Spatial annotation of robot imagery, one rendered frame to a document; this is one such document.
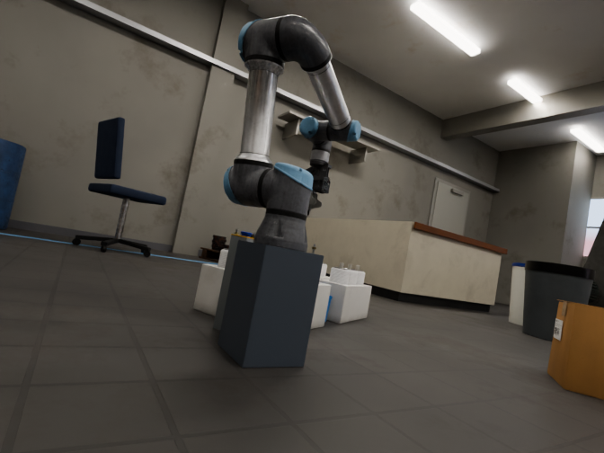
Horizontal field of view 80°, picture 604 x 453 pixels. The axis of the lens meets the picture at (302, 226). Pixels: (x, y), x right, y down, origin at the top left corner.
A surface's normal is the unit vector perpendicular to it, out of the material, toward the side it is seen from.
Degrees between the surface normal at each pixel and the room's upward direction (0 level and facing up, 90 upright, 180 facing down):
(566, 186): 90
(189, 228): 90
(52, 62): 90
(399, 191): 90
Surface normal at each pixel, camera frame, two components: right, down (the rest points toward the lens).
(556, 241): -0.83, -0.19
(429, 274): 0.53, 0.04
